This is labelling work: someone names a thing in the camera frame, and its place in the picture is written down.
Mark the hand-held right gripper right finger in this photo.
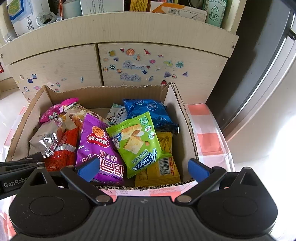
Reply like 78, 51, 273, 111
174, 158, 262, 204

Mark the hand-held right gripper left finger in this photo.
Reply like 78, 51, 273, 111
28, 156, 114, 205

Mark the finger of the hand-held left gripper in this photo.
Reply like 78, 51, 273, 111
0, 162, 45, 173
21, 152, 45, 162

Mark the silver snack packet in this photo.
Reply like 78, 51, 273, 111
30, 118, 64, 158

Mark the purple snack packet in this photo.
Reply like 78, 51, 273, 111
75, 113, 126, 186

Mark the red snack packet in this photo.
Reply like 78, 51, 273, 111
44, 127, 80, 172

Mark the yellow barcode snack packet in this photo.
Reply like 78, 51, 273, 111
134, 131, 181, 188

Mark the pink snack packet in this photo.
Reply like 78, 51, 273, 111
39, 98, 79, 123

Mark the cream croissant snack packet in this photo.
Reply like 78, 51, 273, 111
62, 104, 109, 130

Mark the green snack packet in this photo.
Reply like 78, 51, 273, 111
106, 111, 172, 179

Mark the white teal snack packet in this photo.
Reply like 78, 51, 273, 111
105, 103, 126, 126

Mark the blue foil snack packet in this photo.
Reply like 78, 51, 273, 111
122, 98, 179, 135

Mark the cardboard box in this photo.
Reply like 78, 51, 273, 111
6, 82, 200, 191

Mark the orange white checked tablecloth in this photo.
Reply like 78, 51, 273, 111
0, 103, 235, 241

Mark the beige stickered wooden cabinet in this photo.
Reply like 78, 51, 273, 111
0, 0, 240, 105

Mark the grey refrigerator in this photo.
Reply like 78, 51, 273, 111
206, 0, 296, 139

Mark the white blue box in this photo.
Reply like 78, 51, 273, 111
7, 0, 38, 37

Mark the orange white box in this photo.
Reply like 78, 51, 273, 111
150, 1, 207, 23

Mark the green label glass bottle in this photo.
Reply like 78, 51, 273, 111
205, 0, 228, 28

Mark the white printed box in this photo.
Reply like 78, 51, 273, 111
80, 0, 124, 16

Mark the yellow box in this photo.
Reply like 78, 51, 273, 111
129, 0, 148, 12

